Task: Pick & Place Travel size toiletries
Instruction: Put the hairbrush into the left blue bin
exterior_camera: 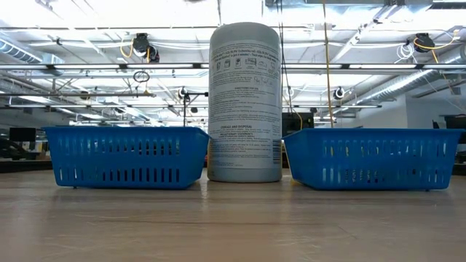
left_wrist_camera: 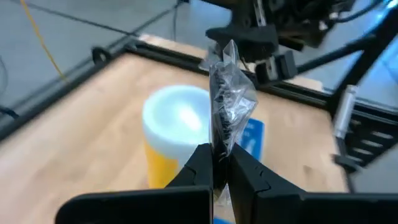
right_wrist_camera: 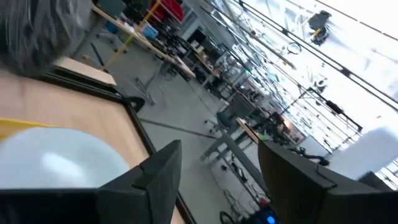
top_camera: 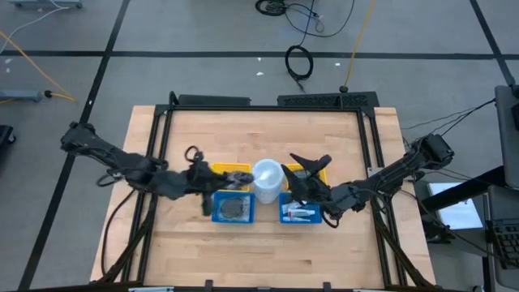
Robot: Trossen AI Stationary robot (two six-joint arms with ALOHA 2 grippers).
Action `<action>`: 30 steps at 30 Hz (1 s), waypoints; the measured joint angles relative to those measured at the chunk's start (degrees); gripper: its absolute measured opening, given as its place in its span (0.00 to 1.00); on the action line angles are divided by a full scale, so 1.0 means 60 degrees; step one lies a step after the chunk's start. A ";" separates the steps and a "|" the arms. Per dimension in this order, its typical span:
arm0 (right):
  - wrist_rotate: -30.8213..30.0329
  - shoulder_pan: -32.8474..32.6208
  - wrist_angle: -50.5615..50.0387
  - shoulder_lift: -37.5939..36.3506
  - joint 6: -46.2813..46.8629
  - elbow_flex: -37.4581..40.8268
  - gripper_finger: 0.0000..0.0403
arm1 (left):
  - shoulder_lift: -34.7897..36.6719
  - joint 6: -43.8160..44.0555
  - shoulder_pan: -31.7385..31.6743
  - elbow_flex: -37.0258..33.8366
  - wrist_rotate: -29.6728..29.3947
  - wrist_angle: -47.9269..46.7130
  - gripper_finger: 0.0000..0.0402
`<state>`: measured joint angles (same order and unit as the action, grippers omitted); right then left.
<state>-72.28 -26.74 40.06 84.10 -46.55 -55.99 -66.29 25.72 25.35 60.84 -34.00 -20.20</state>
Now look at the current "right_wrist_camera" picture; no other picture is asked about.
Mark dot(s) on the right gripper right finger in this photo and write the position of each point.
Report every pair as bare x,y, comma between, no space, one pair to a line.
298,193

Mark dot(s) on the grey legged wooden desk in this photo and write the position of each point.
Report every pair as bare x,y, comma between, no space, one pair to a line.
247,129

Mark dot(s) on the yellow plastic basket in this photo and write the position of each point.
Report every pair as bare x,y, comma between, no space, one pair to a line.
12,127

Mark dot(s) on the bagged black round pads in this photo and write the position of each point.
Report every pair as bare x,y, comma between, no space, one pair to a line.
34,34

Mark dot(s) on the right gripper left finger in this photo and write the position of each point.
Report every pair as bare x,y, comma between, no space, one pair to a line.
146,196

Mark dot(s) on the red storage bins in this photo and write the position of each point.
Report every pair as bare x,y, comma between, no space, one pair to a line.
169,9

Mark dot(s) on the light blue box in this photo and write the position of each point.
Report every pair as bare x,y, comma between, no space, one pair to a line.
150,31

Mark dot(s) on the white wipes canister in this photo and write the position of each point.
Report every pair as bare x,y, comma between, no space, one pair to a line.
62,158

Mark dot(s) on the black office chair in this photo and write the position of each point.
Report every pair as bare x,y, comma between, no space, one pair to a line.
225,119

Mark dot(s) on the long wooden workbench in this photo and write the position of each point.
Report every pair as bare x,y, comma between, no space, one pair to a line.
183,67

